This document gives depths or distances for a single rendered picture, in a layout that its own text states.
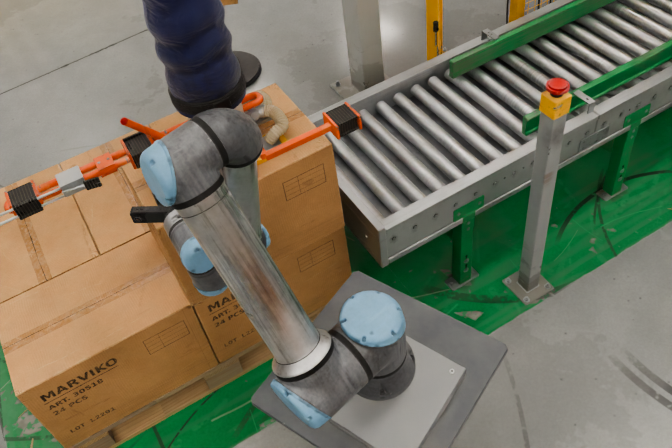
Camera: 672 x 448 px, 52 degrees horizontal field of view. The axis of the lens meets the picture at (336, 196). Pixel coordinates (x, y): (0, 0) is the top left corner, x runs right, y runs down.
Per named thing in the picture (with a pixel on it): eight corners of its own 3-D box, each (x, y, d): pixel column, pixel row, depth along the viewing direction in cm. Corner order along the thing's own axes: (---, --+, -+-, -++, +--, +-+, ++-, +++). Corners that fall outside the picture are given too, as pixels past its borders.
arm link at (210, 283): (243, 279, 190) (231, 252, 181) (209, 306, 186) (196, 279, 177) (223, 261, 196) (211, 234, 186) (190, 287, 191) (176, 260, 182)
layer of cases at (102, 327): (248, 152, 339) (230, 87, 310) (354, 289, 276) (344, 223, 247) (7, 265, 306) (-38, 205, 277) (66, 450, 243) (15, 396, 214)
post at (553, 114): (528, 275, 289) (557, 84, 216) (539, 286, 284) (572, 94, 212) (515, 283, 287) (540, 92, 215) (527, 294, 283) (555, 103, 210)
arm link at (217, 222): (378, 392, 159) (210, 114, 130) (322, 446, 153) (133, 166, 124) (342, 371, 172) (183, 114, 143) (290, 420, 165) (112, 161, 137)
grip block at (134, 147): (151, 141, 213) (145, 127, 208) (161, 159, 206) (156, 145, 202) (125, 153, 210) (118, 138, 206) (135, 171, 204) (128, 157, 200)
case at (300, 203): (293, 163, 272) (275, 82, 243) (345, 226, 246) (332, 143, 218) (151, 232, 255) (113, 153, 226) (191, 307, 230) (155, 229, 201)
